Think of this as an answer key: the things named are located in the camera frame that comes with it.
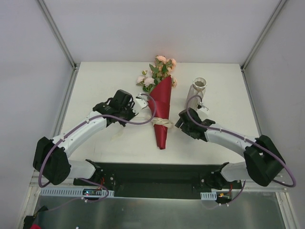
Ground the red wrapping paper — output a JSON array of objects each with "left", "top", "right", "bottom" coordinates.
[{"left": 150, "top": 76, "right": 172, "bottom": 150}]

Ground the white cable duct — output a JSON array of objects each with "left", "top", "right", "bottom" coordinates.
[
  {"left": 200, "top": 191, "right": 217, "bottom": 201},
  {"left": 40, "top": 187, "right": 114, "bottom": 198}
]

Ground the right aluminium frame post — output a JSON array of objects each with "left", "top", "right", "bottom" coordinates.
[{"left": 241, "top": 0, "right": 289, "bottom": 73}]

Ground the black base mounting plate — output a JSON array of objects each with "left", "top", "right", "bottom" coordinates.
[{"left": 72, "top": 162, "right": 247, "bottom": 198}]

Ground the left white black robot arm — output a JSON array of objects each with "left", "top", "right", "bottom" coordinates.
[{"left": 33, "top": 90, "right": 148, "bottom": 186}]

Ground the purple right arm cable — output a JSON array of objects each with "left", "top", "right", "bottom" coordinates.
[{"left": 185, "top": 94, "right": 297, "bottom": 188}]

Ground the beige faceted vase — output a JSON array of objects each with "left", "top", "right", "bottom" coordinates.
[{"left": 185, "top": 77, "right": 207, "bottom": 110}]

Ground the aluminium front rail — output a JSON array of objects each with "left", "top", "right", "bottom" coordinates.
[{"left": 29, "top": 169, "right": 76, "bottom": 187}]

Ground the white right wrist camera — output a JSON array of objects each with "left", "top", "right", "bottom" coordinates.
[{"left": 197, "top": 102, "right": 210, "bottom": 115}]

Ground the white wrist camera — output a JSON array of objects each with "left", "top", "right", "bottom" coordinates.
[
  {"left": 132, "top": 93, "right": 148, "bottom": 115},
  {"left": 197, "top": 102, "right": 210, "bottom": 115}
]

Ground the red black object corner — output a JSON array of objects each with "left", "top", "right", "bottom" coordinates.
[{"left": 22, "top": 206, "right": 49, "bottom": 229}]

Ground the cream printed ribbon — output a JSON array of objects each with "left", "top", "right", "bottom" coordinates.
[{"left": 111, "top": 115, "right": 174, "bottom": 141}]

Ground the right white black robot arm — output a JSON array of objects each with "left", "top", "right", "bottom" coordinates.
[{"left": 175, "top": 108, "right": 285, "bottom": 190}]

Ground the left white cable duct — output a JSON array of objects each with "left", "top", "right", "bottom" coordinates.
[{"left": 40, "top": 187, "right": 114, "bottom": 198}]

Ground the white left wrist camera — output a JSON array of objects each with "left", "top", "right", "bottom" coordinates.
[{"left": 132, "top": 93, "right": 148, "bottom": 115}]

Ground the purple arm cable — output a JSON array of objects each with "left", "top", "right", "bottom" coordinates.
[
  {"left": 38, "top": 94, "right": 158, "bottom": 189},
  {"left": 185, "top": 94, "right": 297, "bottom": 188}
]

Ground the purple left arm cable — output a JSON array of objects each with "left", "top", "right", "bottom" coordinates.
[{"left": 38, "top": 94, "right": 158, "bottom": 189}]

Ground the pink artificial flower bunch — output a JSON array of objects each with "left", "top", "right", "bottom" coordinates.
[{"left": 136, "top": 55, "right": 177, "bottom": 93}]

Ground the shiny metal floor sheet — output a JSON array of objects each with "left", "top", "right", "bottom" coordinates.
[{"left": 36, "top": 192, "right": 285, "bottom": 229}]

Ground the aluminium frame post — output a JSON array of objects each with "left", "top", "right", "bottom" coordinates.
[
  {"left": 241, "top": 0, "right": 289, "bottom": 73},
  {"left": 35, "top": 0, "right": 81, "bottom": 71}
]

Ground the right white cable duct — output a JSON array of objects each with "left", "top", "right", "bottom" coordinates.
[{"left": 200, "top": 191, "right": 217, "bottom": 201}]

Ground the left aluminium frame post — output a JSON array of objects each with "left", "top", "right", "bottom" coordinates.
[{"left": 35, "top": 0, "right": 81, "bottom": 71}]

